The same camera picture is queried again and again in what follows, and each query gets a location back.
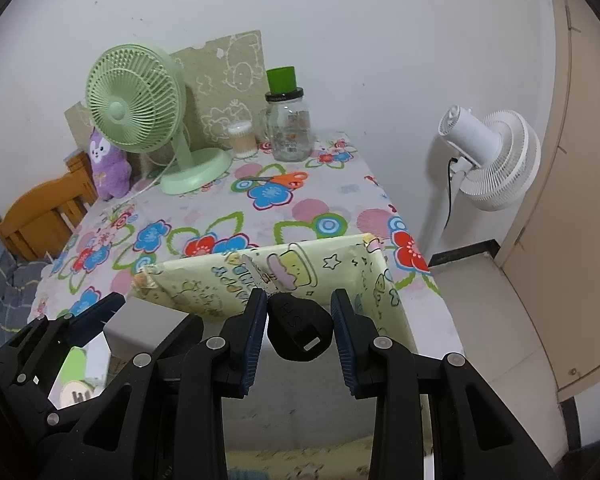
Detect black car key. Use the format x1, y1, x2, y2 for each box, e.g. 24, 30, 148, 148
266, 292, 335, 362

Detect white charger cube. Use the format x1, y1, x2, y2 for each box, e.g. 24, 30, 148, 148
104, 297, 186, 362

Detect green round mirror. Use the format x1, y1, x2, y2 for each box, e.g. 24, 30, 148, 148
48, 334, 111, 408

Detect plaid blue bedding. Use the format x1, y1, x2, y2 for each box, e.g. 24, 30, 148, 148
0, 250, 47, 347

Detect yellow cartoon storage box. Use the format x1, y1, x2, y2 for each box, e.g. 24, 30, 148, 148
131, 234, 416, 479

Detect wooden chair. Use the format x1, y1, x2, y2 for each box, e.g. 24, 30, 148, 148
0, 150, 97, 261

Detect floral tablecloth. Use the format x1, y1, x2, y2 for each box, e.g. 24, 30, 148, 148
31, 133, 463, 358

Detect beige door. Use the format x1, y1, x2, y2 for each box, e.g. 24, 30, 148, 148
496, 0, 600, 401

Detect purple plush toy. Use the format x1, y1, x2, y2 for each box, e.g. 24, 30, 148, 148
88, 128, 132, 200

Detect cotton swab container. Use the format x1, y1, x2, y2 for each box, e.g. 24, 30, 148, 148
227, 120, 258, 159

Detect white standing fan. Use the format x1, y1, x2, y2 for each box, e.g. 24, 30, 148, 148
419, 105, 542, 260

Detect glass jar green lid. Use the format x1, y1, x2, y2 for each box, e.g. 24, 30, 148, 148
262, 66, 314, 162

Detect beige cartoon cardboard panel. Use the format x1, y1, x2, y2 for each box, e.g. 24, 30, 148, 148
63, 29, 269, 181

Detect green desk fan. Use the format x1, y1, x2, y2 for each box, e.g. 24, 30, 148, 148
85, 44, 232, 195

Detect orange handled scissors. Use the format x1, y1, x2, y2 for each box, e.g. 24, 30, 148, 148
240, 171, 309, 190

